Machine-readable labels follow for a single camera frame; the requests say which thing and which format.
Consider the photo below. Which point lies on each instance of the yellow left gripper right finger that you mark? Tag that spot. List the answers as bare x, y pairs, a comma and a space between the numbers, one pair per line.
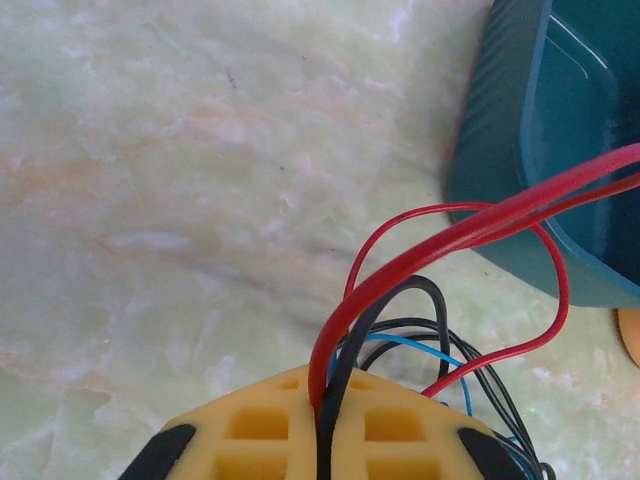
440, 450

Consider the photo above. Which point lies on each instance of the orange plastic bin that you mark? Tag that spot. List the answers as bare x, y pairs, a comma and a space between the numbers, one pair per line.
631, 340

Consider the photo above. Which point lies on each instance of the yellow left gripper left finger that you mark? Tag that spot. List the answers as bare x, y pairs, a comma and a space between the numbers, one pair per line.
200, 450

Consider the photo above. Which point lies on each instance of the teal plastic bin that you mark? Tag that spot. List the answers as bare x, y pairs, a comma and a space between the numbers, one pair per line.
500, 150

